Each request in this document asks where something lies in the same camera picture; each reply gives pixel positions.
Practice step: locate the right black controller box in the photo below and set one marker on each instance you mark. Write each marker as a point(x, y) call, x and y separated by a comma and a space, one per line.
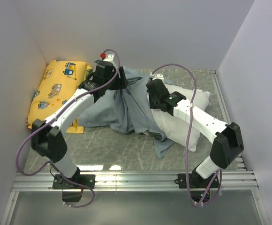
point(197, 195)

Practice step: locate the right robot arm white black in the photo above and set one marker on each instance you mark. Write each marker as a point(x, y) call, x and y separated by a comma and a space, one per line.
point(226, 139)

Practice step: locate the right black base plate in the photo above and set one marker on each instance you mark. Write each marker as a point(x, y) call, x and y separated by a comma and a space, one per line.
point(196, 181)

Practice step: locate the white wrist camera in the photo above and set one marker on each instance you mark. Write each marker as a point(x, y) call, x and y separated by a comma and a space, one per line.
point(108, 57)
point(156, 76)

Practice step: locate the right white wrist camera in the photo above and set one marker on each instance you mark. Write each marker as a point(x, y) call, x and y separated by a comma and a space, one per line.
point(156, 76)

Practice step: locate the left black controller box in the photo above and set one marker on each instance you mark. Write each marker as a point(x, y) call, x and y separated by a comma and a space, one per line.
point(71, 197)

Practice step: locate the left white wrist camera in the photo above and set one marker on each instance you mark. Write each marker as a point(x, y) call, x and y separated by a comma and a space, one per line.
point(108, 57)

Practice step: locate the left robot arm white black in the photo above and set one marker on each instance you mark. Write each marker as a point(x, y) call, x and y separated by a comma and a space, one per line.
point(48, 140)

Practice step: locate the blue-grey pillowcase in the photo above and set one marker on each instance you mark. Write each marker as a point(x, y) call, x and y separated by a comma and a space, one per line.
point(127, 110)

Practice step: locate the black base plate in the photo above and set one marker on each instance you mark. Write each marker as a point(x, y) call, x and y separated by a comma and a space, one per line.
point(196, 181)
point(60, 182)

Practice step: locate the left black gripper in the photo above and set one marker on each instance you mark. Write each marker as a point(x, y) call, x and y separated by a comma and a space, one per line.
point(122, 82)

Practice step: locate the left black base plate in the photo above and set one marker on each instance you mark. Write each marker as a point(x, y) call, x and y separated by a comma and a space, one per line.
point(60, 182)

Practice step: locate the black controller box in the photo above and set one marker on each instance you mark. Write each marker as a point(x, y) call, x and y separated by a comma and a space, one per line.
point(197, 195)
point(71, 197)

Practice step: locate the white pillow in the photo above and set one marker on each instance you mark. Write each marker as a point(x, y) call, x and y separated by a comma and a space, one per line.
point(176, 129)

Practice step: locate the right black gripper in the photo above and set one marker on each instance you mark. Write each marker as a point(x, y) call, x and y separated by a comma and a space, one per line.
point(152, 105)

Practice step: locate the yellow cartoon car pillow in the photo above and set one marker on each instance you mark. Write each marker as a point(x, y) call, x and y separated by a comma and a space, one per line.
point(59, 83)

